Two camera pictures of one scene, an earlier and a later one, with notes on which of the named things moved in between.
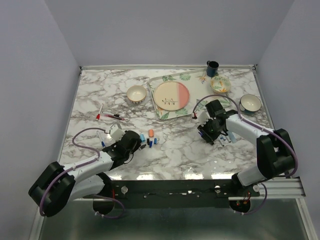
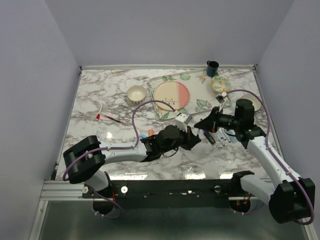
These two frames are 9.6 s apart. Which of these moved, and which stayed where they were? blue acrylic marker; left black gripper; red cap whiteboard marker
Moved: left black gripper
Stayed: blue acrylic marker; red cap whiteboard marker
